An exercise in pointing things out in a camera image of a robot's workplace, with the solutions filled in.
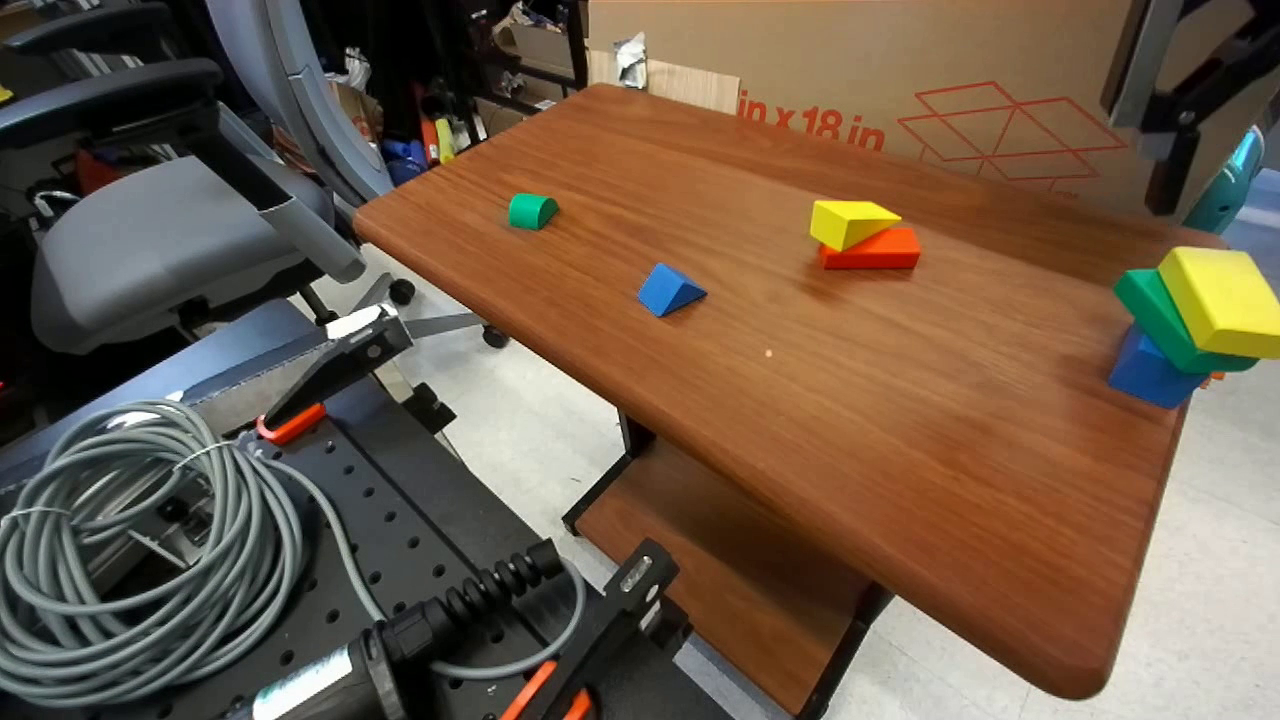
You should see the wooden lower table shelf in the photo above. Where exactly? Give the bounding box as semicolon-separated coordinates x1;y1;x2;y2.
559;438;896;720

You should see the teal plastic object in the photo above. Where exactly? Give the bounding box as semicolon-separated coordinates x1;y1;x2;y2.
1181;126;1274;242

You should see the grey office chair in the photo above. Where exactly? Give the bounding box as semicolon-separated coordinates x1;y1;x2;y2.
0;51;515;363

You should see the small green rounded block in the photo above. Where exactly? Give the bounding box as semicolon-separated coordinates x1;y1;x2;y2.
503;187;563;238

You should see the large green block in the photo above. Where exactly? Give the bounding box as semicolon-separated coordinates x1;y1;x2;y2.
1111;264;1262;380

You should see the black elongated power adapter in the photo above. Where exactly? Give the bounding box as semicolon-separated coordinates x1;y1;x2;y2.
216;621;409;720

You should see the blue wedge block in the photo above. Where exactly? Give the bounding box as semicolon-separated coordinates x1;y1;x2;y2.
632;259;714;323

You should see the red flat block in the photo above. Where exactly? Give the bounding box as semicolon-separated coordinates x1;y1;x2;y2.
812;219;930;280

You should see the small yellow block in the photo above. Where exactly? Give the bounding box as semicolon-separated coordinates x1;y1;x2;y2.
804;197;908;255

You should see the brown cardboard box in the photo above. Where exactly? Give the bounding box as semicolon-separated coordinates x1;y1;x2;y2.
583;0;1280;225

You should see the black pegboard panel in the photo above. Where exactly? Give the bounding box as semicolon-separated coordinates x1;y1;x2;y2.
0;378;740;720

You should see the grey metal rail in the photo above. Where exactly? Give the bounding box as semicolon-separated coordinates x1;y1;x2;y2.
0;291;355;499

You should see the blue cube block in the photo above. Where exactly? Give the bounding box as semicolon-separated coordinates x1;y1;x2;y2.
1100;323;1217;416

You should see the black cluttered storage shelf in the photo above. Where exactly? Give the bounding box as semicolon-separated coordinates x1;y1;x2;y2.
291;0;593;187

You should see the black clamp with orange handle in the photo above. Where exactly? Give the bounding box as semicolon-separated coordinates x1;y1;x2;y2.
498;538;689;720

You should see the coiled grey cable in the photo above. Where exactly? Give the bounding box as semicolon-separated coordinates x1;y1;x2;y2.
0;395;593;711

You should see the black ribbed cord plug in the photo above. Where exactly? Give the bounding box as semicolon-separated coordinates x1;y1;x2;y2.
378;538;572;666

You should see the black clamp with orange trigger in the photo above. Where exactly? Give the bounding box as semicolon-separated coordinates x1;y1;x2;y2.
251;305;420;447

